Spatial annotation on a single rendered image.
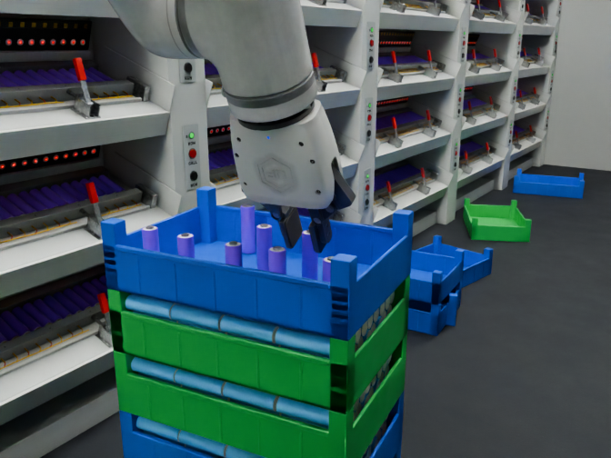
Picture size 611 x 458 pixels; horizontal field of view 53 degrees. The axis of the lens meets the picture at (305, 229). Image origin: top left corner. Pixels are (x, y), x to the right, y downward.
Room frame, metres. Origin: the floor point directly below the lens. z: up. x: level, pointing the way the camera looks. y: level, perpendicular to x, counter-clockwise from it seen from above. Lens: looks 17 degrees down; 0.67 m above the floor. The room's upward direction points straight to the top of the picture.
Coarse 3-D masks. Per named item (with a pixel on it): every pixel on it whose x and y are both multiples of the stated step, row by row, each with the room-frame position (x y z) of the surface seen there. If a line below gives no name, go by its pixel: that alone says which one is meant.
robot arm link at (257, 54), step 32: (192, 0) 0.53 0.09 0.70; (224, 0) 0.51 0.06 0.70; (256, 0) 0.51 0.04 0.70; (288, 0) 0.53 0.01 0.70; (192, 32) 0.54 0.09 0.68; (224, 32) 0.53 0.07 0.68; (256, 32) 0.52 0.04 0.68; (288, 32) 0.53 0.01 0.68; (224, 64) 0.54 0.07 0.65; (256, 64) 0.53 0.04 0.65; (288, 64) 0.54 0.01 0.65; (256, 96) 0.54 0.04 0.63
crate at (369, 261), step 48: (240, 240) 0.81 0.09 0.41; (336, 240) 0.75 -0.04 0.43; (384, 240) 0.72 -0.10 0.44; (144, 288) 0.64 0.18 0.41; (192, 288) 0.61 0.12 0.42; (240, 288) 0.58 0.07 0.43; (288, 288) 0.56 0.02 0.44; (336, 288) 0.53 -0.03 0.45; (384, 288) 0.62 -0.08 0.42; (336, 336) 0.53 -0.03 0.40
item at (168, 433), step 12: (144, 420) 0.66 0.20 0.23; (144, 432) 0.66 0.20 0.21; (156, 432) 0.64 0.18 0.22; (168, 432) 0.64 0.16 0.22; (180, 432) 0.63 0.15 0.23; (384, 432) 0.67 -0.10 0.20; (180, 444) 0.64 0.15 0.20; (192, 444) 0.62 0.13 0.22; (204, 444) 0.61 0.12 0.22; (216, 444) 0.61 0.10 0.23; (372, 444) 0.63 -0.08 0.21; (216, 456) 0.62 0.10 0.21; (228, 456) 0.60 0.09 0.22; (240, 456) 0.59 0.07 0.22; (252, 456) 0.59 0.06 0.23
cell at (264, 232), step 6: (258, 228) 0.68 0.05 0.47; (264, 228) 0.68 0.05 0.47; (270, 228) 0.68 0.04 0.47; (258, 234) 0.68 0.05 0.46; (264, 234) 0.68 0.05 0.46; (270, 234) 0.68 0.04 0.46; (258, 240) 0.68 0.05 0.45; (264, 240) 0.68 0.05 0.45; (270, 240) 0.68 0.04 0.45; (258, 246) 0.68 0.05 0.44; (264, 246) 0.68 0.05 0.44; (270, 246) 0.68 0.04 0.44; (258, 252) 0.68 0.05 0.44; (264, 252) 0.68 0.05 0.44; (258, 258) 0.68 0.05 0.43; (264, 258) 0.68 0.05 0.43; (258, 264) 0.68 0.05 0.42; (264, 264) 0.68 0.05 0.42; (264, 270) 0.68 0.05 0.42
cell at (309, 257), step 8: (304, 232) 0.66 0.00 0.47; (304, 240) 0.66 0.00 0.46; (304, 248) 0.66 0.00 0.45; (312, 248) 0.65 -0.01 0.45; (304, 256) 0.66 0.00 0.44; (312, 256) 0.65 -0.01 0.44; (304, 264) 0.66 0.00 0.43; (312, 264) 0.65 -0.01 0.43; (304, 272) 0.66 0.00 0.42; (312, 272) 0.65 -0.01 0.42
